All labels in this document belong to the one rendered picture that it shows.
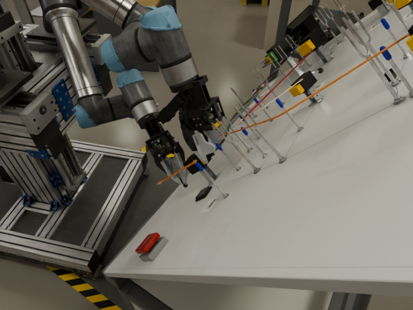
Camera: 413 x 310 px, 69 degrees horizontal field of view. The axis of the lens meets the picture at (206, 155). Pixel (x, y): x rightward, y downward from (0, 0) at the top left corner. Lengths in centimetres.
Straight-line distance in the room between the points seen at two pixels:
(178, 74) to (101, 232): 134
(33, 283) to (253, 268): 179
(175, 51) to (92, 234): 137
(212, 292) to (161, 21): 75
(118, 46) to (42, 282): 162
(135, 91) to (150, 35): 27
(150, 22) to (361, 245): 53
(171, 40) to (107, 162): 162
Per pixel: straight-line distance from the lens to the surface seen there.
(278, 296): 101
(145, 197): 219
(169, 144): 83
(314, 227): 38
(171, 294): 99
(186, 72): 66
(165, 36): 65
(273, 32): 388
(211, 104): 68
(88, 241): 182
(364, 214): 35
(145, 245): 70
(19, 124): 124
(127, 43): 69
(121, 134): 271
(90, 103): 98
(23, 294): 209
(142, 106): 87
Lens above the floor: 173
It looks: 45 degrees down
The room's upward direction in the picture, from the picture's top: straight up
